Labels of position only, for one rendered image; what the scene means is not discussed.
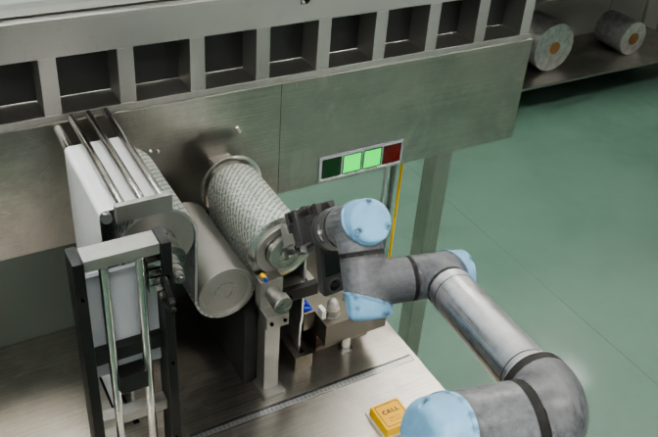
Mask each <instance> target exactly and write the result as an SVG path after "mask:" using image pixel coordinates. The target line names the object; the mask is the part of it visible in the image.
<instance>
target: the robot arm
mask: <svg viewBox="0 0 658 437"><path fill-rule="evenodd" d="M284 217H285V220H286V223H287V227H288V229H287V227H286V225H285V224H282V225H281V232H282V238H283V247H282V249H283V253H284V255H285V256H291V255H295V254H298V256H299V255H303V254H307V253H312V252H314V253H315V255H316V266H317V278H318V291H319V292H320V293H321V294H322V295H323V296H325V297H327V296H329V295H332V294H335V293H337V292H340V291H342V290H344V292H343V295H344V296H345V301H346V307H347V312H348V316H349V318H350V319H351V320H354V321H363V320H371V319H378V318H383V317H388V316H391V315H392V313H393V306H394V305H393V304H398V303H405V302H411V301H417V300H424V299H429V300H430V301H431V303H432V304H433V305H434V307H435V308H436V309H437V310H438V311H439V313H440V314H441V315H442V316H443V317H444V319H445V320H446V321H447V323H448V324H449V325H450V326H451V327H452V329H453V330H454V331H455V332H456V334H457V335H458V336H459V337H460V338H461V340H462V341H463V342H464V343H465V344H466V346H467V347H468V348H469V349H470V351H471V352H472V353H473V354H474V355H475V357H476V358H477V359H478V360H479V362H480V363H481V364H482V365H483V366H484V368H485V369H486V370H487V371H488V373H489V374H490V375H491V376H492V377H493V379H494V380H495V381H496V382H494V383H489V384H483V385H478V386H472V387H467V388H461V389H456V390H450V391H449V390H441V391H437V392H434V393H432V394H430V395H427V396H423V397H420V398H417V399H415V400H414V401H413V402H411V403H410V404H409V406H408V407H407V408H406V410H405V412H404V414H403V417H402V420H401V424H400V431H399V433H400V435H401V437H586V436H587V432H588V401H587V398H586V394H585V391H584V389H583V387H582V385H581V383H580V381H579V379H578V378H577V376H576V375H575V373H574V372H573V370H572V369H571V368H569V367H568V366H567V365H566V364H565V363H564V362H563V361H562V360H561V359H560V358H559V357H558V356H557V355H555V354H554V353H551V352H548V351H543V350H542V349H541V348H540V347H539V346H538V345H537V344H536V343H535V342H534V341H533V340H532V339H531V338H530V337H529V336H528V335H527V334H526V333H525V332H524V331H523V330H522V329H521V328H520V327H519V326H518V325H517V324H516V323H515V322H514V321H513V319H512V318H511V317H510V316H509V315H508V314H507V313H506V312H505V311H504V310H503V309H502V308H501V307H500V306H499V305H498V304H497V303H496V302H495V301H494V300H493V299H492V298H491V297H490V296H489V295H488V294H487V293H486V292H485V291H484V290H483V289H482V288H481V287H480V285H479V284H478V283H477V282H476V268H475V265H474V262H472V258H471V256H470V255H469V254H468V253H467V252H466V251H464V250H441V251H439V252H433V253H425V254H418V255H410V256H403V257H395V258H388V259H386V257H385V250H384V244H383V240H384V239H385V238H386V237H387V235H388V234H389V231H390V228H391V216H390V214H389V211H388V210H387V208H386V207H385V206H384V205H383V204H382V203H381V202H379V201H377V200H375V199H370V198H364V199H355V200H351V201H349V202H347V203H346V204H343V205H340V206H336V207H335V203H334V200H331V201H327V202H323V203H319V204H312V205H308V206H302V207H300V208H299V209H296V210H294V211H291V212H290V213H287V214H284ZM288 230H289V231H288ZM291 233H293V234H291ZM293 244H294V245H293Z"/></svg>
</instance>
